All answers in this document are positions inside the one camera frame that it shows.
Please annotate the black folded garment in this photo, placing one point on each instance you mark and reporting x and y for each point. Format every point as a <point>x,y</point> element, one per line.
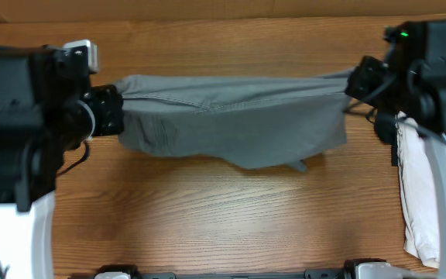
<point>386,130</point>

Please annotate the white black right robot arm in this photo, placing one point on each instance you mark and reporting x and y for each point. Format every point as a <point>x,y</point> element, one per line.
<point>412,79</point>

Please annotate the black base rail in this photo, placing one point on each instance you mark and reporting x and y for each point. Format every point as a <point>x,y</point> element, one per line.
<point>347,271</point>

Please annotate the grey shorts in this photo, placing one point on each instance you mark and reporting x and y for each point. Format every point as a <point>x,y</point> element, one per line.
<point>251,122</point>

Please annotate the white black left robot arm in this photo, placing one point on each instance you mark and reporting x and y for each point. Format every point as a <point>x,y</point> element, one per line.
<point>48,106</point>

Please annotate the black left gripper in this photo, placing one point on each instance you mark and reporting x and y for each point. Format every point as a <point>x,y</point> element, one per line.
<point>108,102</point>

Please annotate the beige folded shorts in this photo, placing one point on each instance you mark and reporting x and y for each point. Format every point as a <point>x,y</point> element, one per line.
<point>418,200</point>

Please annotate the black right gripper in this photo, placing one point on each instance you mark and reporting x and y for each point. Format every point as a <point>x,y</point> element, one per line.
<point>366,80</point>

